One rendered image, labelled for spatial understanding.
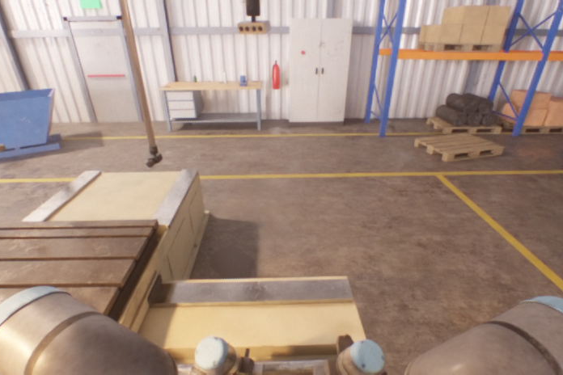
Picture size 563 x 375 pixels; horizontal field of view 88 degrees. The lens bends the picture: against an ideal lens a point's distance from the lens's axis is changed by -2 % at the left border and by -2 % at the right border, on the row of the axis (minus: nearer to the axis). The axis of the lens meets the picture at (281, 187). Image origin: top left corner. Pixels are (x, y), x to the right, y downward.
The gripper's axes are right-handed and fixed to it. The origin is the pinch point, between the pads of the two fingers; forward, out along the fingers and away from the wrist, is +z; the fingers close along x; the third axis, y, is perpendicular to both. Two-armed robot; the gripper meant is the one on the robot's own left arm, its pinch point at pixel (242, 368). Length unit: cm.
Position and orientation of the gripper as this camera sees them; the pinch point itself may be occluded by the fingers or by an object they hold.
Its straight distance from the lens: 131.4
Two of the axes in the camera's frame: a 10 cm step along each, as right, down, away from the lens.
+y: 1.3, -7.8, 6.1
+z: 1.8, 6.3, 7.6
